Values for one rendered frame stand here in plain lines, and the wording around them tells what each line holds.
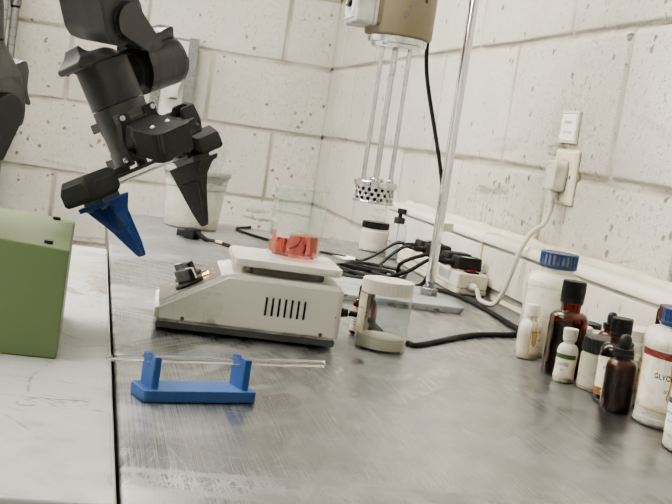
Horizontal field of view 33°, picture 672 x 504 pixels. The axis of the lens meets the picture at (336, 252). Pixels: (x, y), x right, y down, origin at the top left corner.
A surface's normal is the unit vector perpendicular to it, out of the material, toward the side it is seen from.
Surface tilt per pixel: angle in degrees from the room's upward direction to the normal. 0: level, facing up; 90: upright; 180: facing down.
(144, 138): 115
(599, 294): 90
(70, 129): 90
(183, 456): 0
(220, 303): 90
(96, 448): 0
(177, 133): 93
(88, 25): 120
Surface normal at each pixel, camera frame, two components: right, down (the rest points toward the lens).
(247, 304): 0.14, 0.12
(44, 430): 0.15, -0.98
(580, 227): -0.97, -0.12
